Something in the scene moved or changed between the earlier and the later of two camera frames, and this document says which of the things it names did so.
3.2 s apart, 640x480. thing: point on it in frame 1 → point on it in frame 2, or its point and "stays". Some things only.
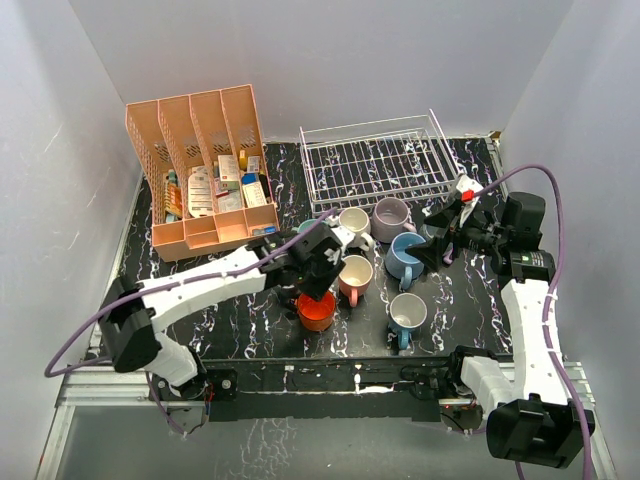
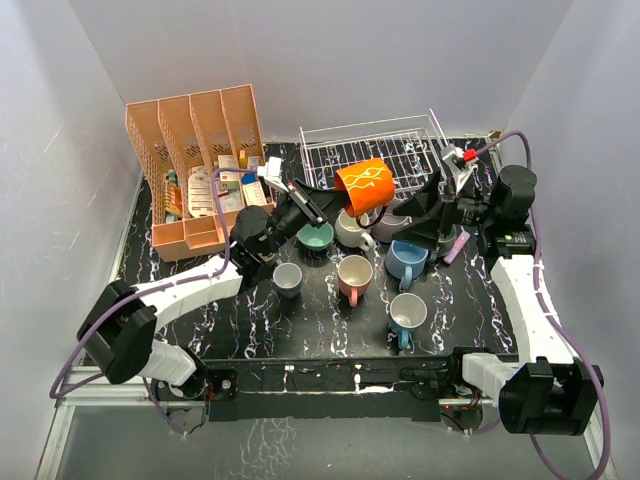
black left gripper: (316, 290) → (314, 204)
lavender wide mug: (389, 219) stays
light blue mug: (400, 263) stays
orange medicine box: (173, 200) stays
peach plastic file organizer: (205, 161) stays
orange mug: (316, 316) → (366, 186)
